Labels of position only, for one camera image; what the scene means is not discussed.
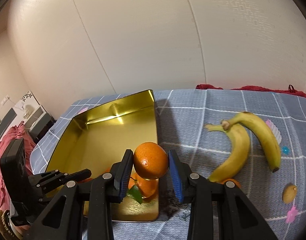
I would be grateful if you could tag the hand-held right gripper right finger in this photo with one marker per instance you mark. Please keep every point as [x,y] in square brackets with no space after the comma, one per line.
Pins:
[175,175]

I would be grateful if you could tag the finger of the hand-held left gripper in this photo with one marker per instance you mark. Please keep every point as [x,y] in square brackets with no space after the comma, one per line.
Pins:
[51,174]
[77,174]

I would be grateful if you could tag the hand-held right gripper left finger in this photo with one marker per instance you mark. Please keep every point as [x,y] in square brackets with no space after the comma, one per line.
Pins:
[123,177]

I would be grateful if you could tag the orange with green leaf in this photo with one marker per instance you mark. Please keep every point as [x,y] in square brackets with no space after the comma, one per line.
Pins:
[146,187]

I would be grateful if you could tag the plain orange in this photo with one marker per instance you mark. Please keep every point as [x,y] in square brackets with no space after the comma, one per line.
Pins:
[234,181]
[150,161]

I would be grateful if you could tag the gold metal tin tray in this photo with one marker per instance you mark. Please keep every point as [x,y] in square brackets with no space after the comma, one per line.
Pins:
[97,135]

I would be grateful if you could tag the yellow banana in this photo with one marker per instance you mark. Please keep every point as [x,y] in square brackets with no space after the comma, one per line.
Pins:
[238,150]
[265,135]

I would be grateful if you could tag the tan longan fruit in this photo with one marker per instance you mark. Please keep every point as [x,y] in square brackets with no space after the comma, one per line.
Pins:
[289,193]

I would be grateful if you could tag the red bedding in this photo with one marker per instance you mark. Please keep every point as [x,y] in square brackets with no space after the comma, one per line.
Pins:
[5,145]

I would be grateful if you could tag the dark headboard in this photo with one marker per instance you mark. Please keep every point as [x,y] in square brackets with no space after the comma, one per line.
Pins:
[5,122]

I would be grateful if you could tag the white nightstand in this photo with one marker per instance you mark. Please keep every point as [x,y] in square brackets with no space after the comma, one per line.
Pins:
[39,122]

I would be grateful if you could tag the white table lamp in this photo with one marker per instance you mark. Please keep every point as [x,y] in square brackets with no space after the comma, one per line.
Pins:
[26,110]

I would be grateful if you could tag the white board with leaf print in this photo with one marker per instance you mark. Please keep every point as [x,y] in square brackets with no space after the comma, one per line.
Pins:
[27,97]

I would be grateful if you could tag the dark red blanket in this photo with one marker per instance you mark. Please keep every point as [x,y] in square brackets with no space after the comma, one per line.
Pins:
[210,87]

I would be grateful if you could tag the wall socket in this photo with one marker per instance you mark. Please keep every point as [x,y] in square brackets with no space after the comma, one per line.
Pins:
[5,100]

